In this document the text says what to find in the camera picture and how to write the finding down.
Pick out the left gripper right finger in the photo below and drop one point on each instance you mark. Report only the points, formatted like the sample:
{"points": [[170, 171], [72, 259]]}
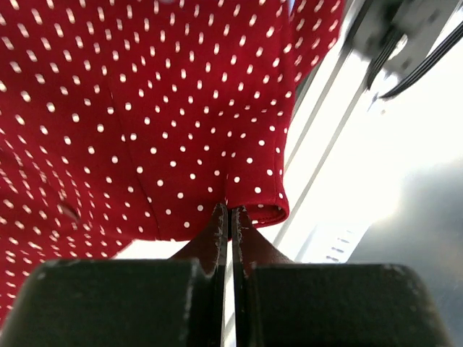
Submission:
{"points": [[249, 249]]}

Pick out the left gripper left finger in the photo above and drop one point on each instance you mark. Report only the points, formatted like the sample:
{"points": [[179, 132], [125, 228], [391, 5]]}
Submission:
{"points": [[208, 251]]}

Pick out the red polka dot skirt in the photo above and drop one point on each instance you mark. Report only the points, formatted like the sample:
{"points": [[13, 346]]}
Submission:
{"points": [[124, 120]]}

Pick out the white slotted cable duct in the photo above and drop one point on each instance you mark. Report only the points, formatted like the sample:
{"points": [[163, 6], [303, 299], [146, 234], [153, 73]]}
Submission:
{"points": [[331, 243]]}

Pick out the aluminium mounting rail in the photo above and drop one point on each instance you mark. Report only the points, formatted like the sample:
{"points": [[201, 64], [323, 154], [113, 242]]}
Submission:
{"points": [[376, 138]]}

